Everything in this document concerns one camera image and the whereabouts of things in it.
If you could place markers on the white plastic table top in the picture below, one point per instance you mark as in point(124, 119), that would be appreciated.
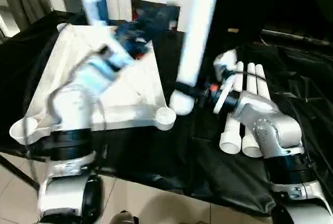
point(135, 112)

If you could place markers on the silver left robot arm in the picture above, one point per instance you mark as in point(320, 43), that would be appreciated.
point(70, 109)

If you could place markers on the dark metal rod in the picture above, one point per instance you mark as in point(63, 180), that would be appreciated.
point(286, 36)

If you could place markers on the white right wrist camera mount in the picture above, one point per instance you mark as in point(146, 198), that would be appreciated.
point(226, 57)

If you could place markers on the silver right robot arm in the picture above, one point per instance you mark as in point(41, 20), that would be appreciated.
point(273, 130)

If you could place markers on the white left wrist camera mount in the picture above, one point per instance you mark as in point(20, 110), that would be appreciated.
point(91, 7)

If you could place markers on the black mat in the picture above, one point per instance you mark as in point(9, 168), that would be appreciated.
point(143, 161)

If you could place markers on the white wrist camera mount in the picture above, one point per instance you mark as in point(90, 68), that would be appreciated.
point(91, 7)
point(226, 57)

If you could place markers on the black metal stand leg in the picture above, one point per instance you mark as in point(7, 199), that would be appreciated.
point(18, 172)

